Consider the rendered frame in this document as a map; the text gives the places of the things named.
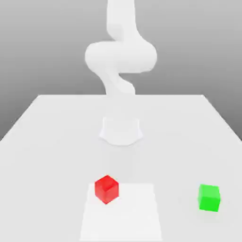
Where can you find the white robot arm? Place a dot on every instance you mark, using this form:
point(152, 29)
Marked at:
point(121, 56)

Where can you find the small red cube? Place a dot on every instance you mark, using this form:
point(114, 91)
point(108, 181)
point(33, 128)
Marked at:
point(106, 190)

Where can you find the small green cube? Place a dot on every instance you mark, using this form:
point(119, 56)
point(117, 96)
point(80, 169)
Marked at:
point(209, 198)

